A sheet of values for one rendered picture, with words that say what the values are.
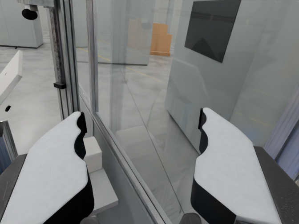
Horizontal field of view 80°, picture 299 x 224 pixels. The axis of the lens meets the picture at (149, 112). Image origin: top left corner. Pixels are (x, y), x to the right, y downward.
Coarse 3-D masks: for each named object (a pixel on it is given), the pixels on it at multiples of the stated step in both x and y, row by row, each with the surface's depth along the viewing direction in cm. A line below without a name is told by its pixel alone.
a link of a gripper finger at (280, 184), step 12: (264, 156) 8; (264, 168) 7; (276, 168) 7; (276, 180) 7; (288, 180) 7; (276, 192) 6; (288, 192) 6; (276, 204) 6; (288, 204) 6; (288, 216) 6
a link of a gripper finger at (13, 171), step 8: (16, 160) 8; (24, 160) 8; (8, 168) 7; (16, 168) 7; (0, 176) 7; (8, 176) 7; (16, 176) 7; (0, 184) 7; (8, 184) 7; (0, 192) 6; (8, 192) 6; (0, 200) 6; (8, 200) 6; (0, 208) 6; (0, 216) 6
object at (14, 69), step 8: (16, 56) 55; (8, 64) 58; (16, 64) 47; (8, 72) 49; (16, 72) 42; (0, 80) 52; (8, 80) 43; (16, 80) 41; (0, 88) 45; (8, 88) 41; (0, 96) 41; (0, 104) 42
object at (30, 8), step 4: (24, 4) 61; (28, 4) 60; (28, 8) 61; (32, 8) 61; (36, 8) 63; (24, 12) 60; (28, 12) 60; (32, 12) 61; (24, 16) 61; (28, 16) 61; (32, 16) 62; (36, 16) 63
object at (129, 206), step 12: (84, 108) 120; (96, 132) 101; (108, 156) 87; (108, 168) 91; (120, 168) 74; (120, 180) 77; (120, 192) 80; (132, 192) 67; (120, 204) 83; (132, 204) 69; (108, 216) 109; (120, 216) 86; (132, 216) 71; (144, 216) 60
